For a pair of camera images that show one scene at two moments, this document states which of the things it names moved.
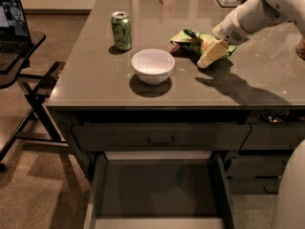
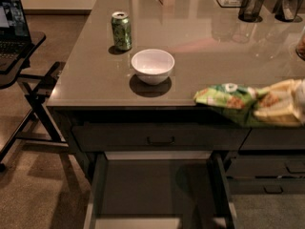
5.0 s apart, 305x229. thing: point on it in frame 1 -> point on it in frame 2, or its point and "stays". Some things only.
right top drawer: [274, 136] stays
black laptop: [14, 33] stays
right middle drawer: [258, 166] stays
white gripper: [229, 30] -> [300, 99]
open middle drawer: [159, 190] stays
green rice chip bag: [191, 40] -> [233, 101]
